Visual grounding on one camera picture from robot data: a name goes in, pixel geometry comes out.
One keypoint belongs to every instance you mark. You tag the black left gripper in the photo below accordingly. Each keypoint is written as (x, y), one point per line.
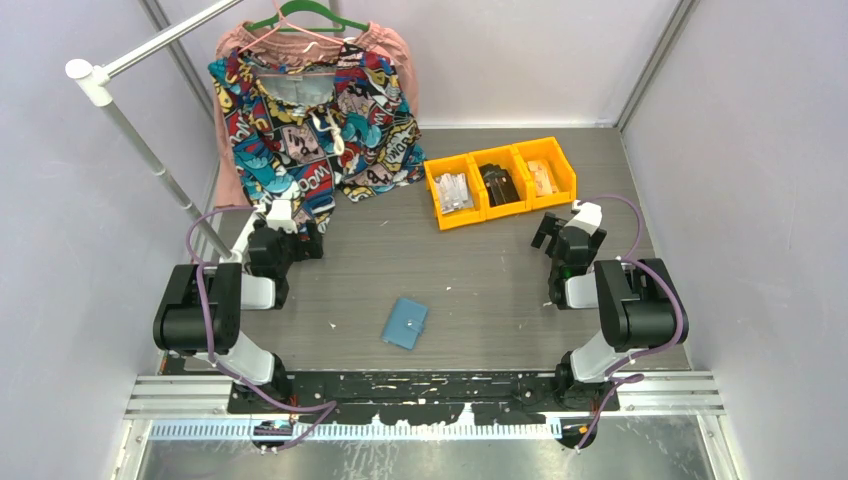
(311, 249)

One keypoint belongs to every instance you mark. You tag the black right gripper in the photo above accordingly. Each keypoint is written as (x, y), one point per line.
(551, 226)

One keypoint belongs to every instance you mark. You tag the yellow three-compartment bin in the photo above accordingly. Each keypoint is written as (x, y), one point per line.
(514, 158)

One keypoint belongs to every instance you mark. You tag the blue leather card holder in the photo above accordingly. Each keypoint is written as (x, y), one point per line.
(405, 323)

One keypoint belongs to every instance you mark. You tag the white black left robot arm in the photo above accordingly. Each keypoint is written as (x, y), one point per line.
(200, 312)

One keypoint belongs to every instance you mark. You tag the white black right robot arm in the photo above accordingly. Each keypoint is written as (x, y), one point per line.
(637, 304)

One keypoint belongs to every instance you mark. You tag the orange cards stack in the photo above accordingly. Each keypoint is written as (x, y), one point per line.
(544, 182)

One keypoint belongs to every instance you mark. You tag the black cards stack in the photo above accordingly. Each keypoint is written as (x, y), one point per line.
(499, 185)

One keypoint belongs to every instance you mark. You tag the silver cards stack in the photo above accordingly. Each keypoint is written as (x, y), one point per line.
(453, 193)

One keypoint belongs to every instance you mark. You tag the colourful comic print shorts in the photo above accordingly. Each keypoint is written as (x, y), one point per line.
(304, 133)

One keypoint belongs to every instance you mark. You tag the pink clothes hanger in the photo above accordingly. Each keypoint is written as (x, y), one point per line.
(282, 33)

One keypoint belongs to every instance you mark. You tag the white metal clothes rack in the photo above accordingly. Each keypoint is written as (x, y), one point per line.
(93, 81)

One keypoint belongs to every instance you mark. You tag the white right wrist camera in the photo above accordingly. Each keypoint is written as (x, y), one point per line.
(587, 216)

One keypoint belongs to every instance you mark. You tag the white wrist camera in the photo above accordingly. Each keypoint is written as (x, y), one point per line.
(279, 216)
(587, 216)

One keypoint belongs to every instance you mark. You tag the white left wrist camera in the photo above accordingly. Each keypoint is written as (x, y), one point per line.
(279, 216)

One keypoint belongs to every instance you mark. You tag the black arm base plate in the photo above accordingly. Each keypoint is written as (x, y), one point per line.
(417, 398)

